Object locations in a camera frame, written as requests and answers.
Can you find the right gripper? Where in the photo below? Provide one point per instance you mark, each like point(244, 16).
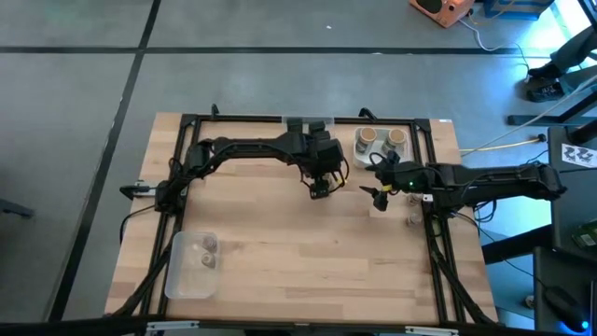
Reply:
point(403, 177)

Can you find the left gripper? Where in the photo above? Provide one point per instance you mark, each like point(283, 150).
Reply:
point(322, 153)

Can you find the black square spice jar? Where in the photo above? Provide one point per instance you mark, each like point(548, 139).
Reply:
point(317, 126)
point(294, 124)

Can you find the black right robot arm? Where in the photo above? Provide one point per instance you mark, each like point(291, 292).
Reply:
point(490, 177)

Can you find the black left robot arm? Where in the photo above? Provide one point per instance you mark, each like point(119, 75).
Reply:
point(252, 145)

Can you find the white plastic bin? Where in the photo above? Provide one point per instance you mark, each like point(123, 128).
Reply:
point(379, 140)

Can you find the black desk foot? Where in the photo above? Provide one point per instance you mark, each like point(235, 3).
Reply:
point(536, 120)
point(513, 243)

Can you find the large clear plastic bin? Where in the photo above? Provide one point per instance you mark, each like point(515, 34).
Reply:
point(184, 275)

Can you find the orange box device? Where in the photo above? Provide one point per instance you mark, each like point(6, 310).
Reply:
point(440, 9)

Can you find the person's shoe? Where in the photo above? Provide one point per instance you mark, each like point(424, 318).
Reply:
point(543, 72)
point(545, 89)

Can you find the black low desk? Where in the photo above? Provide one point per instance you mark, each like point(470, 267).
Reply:
point(559, 275)

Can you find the white printed sheet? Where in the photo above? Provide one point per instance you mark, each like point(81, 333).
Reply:
point(578, 155)

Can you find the green circuit board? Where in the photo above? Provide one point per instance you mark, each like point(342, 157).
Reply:
point(586, 239)

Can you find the black computer mouse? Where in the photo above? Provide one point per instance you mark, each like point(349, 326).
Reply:
point(566, 305)

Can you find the blue box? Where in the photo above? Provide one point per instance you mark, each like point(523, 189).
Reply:
point(513, 7)

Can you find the person's leg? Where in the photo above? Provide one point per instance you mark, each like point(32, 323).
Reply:
point(576, 49)
point(578, 80)

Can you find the black rig crossbar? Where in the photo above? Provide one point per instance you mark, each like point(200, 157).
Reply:
point(70, 326)

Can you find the black floor object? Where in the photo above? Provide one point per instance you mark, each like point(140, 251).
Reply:
point(16, 207)

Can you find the black frame clamp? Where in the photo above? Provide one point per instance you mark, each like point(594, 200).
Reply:
point(214, 111)
point(367, 113)

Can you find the black aluminium table frame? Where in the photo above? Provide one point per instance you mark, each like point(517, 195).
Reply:
point(252, 119)

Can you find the black side bracket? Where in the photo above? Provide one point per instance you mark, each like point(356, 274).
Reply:
point(135, 190)

